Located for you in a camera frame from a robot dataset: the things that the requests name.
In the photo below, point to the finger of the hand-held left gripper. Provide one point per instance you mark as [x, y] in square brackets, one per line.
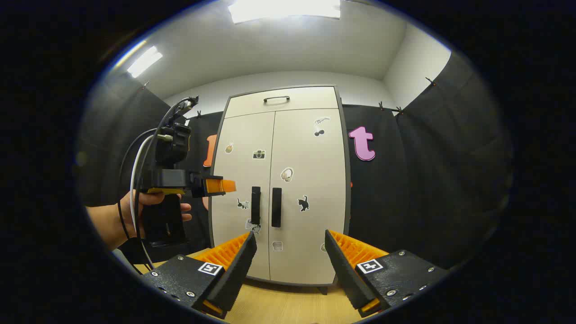
[220, 185]

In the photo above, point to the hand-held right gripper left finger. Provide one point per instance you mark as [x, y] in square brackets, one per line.
[238, 274]

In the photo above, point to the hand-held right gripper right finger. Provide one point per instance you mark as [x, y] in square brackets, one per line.
[346, 279]

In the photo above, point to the white cabinet door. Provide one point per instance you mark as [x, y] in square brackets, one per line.
[315, 171]
[238, 171]

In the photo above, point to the white double-door shoe cabinet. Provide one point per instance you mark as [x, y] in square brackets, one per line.
[347, 180]

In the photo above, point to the black backdrop cloth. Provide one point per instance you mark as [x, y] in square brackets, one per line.
[427, 180]

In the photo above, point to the narrow ceiling light panel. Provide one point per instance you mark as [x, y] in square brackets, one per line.
[145, 61]

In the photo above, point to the large ceiling light panel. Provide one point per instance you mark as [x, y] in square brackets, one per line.
[283, 10]

